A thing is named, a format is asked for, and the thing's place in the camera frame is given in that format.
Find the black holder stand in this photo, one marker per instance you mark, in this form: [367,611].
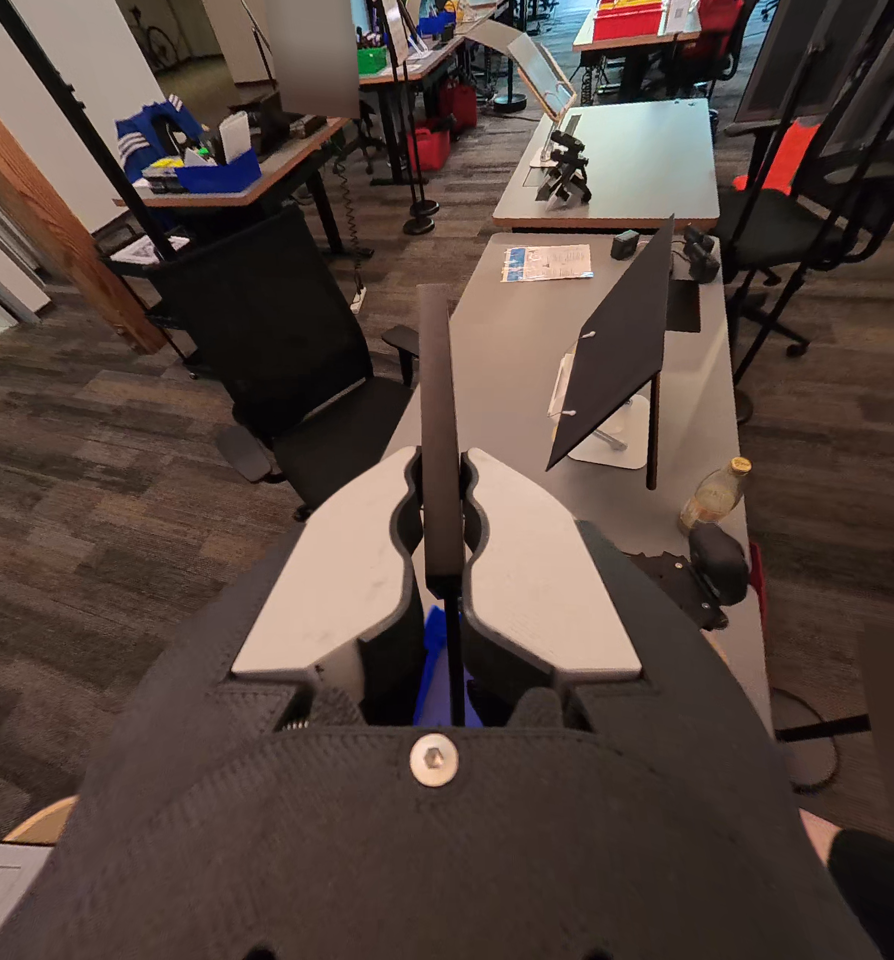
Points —
[563,176]

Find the black handheld device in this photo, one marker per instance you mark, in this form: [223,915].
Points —
[701,255]

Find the dark grey USB hub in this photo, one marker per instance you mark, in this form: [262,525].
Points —
[438,420]

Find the wood-edged work desk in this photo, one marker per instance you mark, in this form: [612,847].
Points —
[282,169]

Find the round wooden board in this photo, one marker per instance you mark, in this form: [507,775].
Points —
[38,825]

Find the red storage bin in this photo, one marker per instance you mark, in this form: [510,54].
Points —
[460,105]
[641,21]
[432,150]

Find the black office chair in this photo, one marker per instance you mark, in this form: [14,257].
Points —
[282,330]
[776,225]

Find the white power strip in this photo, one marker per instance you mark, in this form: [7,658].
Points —
[359,300]

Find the red cloth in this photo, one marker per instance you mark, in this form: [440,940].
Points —
[784,157]

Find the clear plastic bottle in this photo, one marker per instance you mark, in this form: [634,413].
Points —
[713,499]

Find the white board stand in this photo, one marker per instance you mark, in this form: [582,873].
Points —
[626,442]

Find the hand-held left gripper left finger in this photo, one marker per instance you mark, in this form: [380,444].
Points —
[319,592]

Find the green plastic bin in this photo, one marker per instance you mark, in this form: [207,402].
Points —
[372,61]

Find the clear acrylic board stand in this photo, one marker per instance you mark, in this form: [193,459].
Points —
[540,71]

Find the small blue bin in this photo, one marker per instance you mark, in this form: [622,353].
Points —
[222,174]

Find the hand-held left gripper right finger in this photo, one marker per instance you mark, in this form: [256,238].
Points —
[544,592]

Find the small black box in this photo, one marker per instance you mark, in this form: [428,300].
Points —
[626,245]

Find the clear plastic bag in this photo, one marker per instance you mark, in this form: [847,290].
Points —
[548,262]

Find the instruction poster board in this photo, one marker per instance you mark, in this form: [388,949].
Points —
[619,345]

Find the blue plastic bin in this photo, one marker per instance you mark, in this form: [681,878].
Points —
[433,675]

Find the blue white striped cloth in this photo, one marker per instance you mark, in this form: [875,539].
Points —
[136,142]

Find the black camera device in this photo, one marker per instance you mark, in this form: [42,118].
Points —
[720,562]

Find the wooden post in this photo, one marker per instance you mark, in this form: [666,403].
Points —
[49,217]

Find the black floor stand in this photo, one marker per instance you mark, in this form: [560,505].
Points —
[422,221]

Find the black tripod pole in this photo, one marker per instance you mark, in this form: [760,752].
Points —
[79,126]

